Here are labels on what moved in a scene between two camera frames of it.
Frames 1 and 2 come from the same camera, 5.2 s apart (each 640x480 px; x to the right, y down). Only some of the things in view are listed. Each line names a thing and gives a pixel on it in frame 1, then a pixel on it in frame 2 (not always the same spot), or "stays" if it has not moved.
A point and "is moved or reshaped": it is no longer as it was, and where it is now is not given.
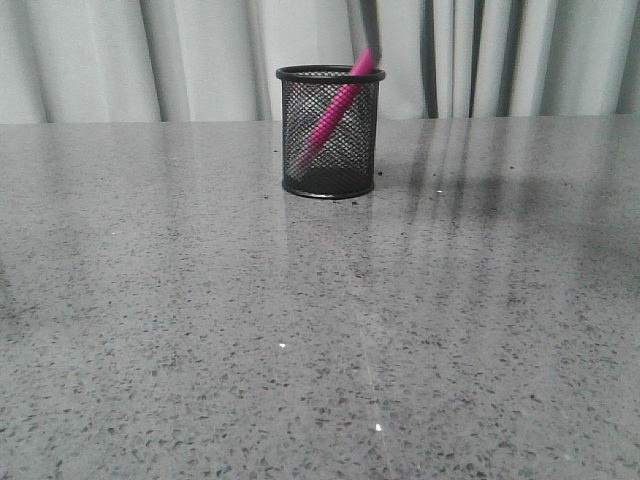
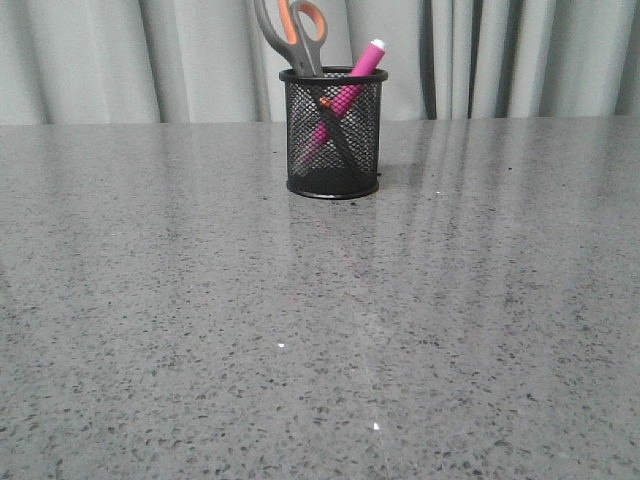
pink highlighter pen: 358,76 is moved or reshaped
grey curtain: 216,61 stays
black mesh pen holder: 329,124 stays
